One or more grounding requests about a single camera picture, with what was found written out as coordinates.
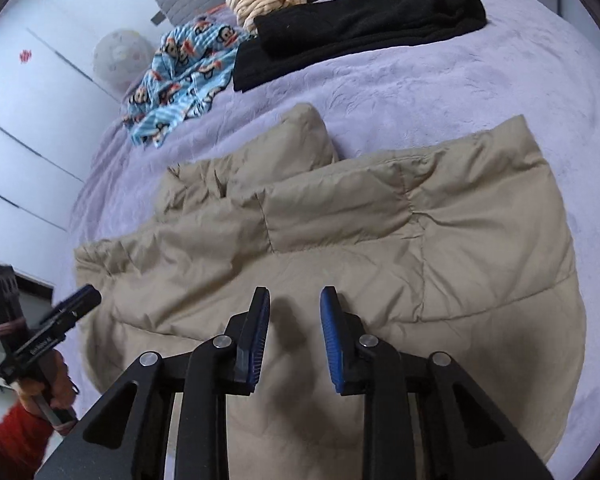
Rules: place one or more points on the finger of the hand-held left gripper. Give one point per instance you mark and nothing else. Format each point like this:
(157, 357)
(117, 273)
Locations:
(62, 321)
(77, 297)

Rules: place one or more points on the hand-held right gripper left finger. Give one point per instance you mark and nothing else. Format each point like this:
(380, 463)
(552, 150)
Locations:
(257, 340)

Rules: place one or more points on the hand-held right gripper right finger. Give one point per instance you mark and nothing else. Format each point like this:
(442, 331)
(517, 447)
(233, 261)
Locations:
(332, 340)

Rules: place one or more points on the beige puffer jacket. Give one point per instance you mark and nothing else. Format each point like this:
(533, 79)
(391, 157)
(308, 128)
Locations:
(380, 240)

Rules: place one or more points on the person's left forearm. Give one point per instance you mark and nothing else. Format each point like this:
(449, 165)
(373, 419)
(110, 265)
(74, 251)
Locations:
(10, 445)

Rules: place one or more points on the person's left hand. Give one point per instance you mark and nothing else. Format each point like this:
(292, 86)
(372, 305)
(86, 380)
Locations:
(57, 375)

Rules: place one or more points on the white wardrobe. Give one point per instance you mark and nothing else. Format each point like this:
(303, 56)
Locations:
(30, 135)

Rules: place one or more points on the white covered fan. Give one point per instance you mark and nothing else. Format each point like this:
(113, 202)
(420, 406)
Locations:
(120, 60)

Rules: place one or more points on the red paper decoration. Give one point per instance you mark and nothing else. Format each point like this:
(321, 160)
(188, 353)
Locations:
(25, 55)

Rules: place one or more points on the blue monkey print garment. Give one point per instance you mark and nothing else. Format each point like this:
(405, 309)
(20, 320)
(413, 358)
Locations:
(190, 75)

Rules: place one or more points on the black folded garment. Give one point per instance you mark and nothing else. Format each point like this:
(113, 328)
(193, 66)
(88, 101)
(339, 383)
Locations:
(360, 20)

